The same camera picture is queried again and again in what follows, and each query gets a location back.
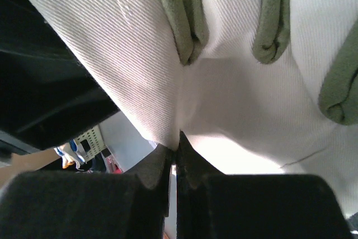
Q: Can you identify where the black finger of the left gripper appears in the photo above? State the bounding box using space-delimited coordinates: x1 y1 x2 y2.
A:
1 0 118 151

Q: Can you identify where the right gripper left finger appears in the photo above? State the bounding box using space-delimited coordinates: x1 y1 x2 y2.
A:
1 145 172 238

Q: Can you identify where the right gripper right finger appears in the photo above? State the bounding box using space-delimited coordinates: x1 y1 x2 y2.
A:
176 133 355 238

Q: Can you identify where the white grey cuff glove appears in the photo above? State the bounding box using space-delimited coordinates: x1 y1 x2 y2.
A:
27 0 357 217

